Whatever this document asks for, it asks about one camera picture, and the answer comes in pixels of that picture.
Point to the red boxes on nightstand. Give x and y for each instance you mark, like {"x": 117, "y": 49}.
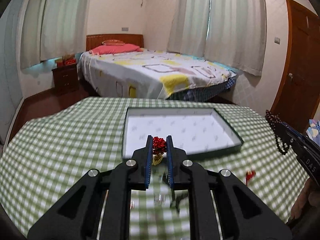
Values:
{"x": 66, "y": 60}

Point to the white curtain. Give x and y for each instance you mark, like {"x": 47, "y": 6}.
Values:
{"x": 52, "y": 29}
{"x": 230, "y": 32}

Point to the dark wooden nightstand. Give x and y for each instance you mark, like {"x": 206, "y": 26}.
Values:
{"x": 65, "y": 79}

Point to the green white jewelry tray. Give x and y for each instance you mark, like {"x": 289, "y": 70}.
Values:
{"x": 202, "y": 133}

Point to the small red earring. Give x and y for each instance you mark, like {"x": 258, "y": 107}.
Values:
{"x": 249, "y": 176}

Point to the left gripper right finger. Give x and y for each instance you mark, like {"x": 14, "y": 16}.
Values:
{"x": 220, "y": 205}

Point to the wall light switch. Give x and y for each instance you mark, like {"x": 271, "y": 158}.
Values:
{"x": 277, "y": 40}

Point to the right white curtain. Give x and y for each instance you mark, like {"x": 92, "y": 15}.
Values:
{"x": 230, "y": 32}

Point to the bed with patterned sheet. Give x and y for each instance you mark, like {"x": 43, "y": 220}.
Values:
{"x": 155, "y": 75}

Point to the red gold knot charm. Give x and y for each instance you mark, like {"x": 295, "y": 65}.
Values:
{"x": 159, "y": 148}

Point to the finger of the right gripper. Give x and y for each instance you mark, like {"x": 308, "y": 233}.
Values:
{"x": 306, "y": 150}

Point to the small silver earring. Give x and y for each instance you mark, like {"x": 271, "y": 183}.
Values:
{"x": 159, "y": 199}

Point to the brown wooden door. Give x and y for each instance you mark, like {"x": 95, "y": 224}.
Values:
{"x": 297, "y": 98}

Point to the pink pillow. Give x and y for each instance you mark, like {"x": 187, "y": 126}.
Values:
{"x": 124, "y": 48}

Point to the wooden headboard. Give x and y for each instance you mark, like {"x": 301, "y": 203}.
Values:
{"x": 93, "y": 41}

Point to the left white curtain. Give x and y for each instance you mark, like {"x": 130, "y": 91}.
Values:
{"x": 52, "y": 29}

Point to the orange embroidered pillow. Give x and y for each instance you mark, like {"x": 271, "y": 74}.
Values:
{"x": 113, "y": 43}

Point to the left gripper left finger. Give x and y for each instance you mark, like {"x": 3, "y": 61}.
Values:
{"x": 97, "y": 206}

